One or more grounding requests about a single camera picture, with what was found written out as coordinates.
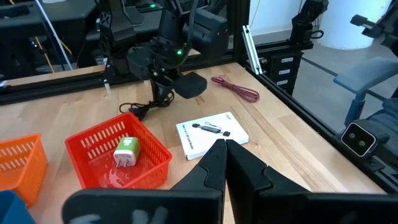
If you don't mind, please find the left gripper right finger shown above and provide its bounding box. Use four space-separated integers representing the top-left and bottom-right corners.
226 139 398 224

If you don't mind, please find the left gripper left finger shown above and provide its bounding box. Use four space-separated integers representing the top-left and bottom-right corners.
61 139 227 224

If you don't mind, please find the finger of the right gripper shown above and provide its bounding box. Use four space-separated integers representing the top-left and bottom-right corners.
160 82 174 104
150 79 163 105

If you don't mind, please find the black cable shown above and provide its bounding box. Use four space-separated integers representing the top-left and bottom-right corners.
119 91 175 121

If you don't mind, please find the small usb wall charger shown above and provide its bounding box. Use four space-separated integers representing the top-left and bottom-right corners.
113 136 142 168

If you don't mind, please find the blue plastic bin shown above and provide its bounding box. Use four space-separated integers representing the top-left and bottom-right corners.
0 190 35 224

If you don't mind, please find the white card reader box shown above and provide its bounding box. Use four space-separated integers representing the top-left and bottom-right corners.
175 111 250 161

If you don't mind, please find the red slotted plastic basket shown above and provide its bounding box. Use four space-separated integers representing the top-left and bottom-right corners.
64 111 173 190

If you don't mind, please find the thin white rod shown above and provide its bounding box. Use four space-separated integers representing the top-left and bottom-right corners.
34 0 74 71

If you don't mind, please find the black drawer cabinet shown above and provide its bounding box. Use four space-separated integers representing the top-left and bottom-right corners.
266 49 305 96

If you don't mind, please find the grey side desk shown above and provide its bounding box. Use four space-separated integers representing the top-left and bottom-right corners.
0 0 98 35

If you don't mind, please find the orange slotted plastic basket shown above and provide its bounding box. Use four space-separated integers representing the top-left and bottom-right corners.
0 133 49 208

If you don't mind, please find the blue padded bench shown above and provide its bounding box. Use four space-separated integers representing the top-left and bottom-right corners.
333 57 398 127

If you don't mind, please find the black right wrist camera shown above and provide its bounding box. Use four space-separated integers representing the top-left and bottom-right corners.
173 72 208 100

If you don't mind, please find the magenta coiled cable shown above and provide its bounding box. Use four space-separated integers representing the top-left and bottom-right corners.
211 75 261 103

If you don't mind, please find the black aluminium table frame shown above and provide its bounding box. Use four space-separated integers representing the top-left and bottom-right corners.
0 0 398 194

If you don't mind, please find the silver aluminium bracket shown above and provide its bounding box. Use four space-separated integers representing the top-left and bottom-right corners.
241 24 263 76

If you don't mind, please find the yellow desk cable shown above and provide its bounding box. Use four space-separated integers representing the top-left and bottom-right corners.
33 36 73 74

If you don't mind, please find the table-level camera box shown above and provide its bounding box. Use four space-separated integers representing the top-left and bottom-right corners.
340 119 391 159

